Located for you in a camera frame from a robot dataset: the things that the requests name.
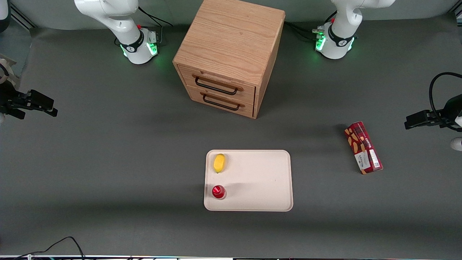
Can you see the beige plastic tray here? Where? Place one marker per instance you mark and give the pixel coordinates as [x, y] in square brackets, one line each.
[260, 180]

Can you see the red cookie box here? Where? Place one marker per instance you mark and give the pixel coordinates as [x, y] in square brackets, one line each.
[362, 146]

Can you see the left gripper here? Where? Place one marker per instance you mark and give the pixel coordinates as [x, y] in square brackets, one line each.
[449, 112]

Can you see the beige right wrist mount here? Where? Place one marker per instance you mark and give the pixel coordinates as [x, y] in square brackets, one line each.
[7, 70]

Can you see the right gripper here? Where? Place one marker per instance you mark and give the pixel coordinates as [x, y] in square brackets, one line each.
[8, 98]

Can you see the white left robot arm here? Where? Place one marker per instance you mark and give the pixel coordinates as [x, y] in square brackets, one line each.
[341, 34]

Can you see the wooden drawer cabinet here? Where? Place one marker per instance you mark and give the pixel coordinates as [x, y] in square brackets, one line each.
[231, 39]

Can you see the yellow lemon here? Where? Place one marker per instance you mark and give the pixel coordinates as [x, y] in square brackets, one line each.
[219, 163]

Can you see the aluminium frame rail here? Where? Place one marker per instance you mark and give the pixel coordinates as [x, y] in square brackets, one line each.
[456, 13]
[22, 17]

